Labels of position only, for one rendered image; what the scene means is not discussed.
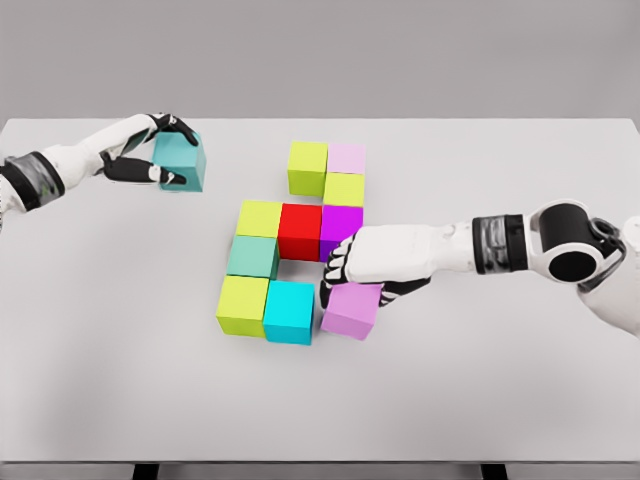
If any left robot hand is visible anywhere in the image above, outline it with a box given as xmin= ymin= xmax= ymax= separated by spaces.
xmin=94 ymin=112 xmax=200 ymax=189

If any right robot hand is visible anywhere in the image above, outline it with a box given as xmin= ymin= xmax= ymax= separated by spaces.
xmin=319 ymin=224 xmax=443 ymax=310

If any teal cube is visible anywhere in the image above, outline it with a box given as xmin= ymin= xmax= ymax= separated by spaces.
xmin=151 ymin=131 xmax=208 ymax=193

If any orchid purple cube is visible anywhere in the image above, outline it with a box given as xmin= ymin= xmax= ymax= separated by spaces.
xmin=320 ymin=281 xmax=385 ymax=343

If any vivid purple cube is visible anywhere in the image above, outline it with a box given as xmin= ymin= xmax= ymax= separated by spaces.
xmin=318 ymin=204 xmax=365 ymax=263

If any yellow-green cube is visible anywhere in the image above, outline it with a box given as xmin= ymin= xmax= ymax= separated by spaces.
xmin=234 ymin=200 xmax=284 ymax=239
xmin=215 ymin=274 xmax=271 ymax=338
xmin=287 ymin=140 xmax=330 ymax=197
xmin=322 ymin=171 xmax=366 ymax=207

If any red cube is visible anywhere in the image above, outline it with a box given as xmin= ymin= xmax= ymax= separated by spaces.
xmin=277 ymin=202 xmax=324 ymax=262

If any pale pink cube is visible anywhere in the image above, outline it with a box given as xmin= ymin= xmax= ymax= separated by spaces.
xmin=326 ymin=142 xmax=367 ymax=177

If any cyan cube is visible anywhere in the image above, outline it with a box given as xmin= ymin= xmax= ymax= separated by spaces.
xmin=262 ymin=279 xmax=316 ymax=346

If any sea green cube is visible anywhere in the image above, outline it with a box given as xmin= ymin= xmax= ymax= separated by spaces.
xmin=226 ymin=234 xmax=280 ymax=281

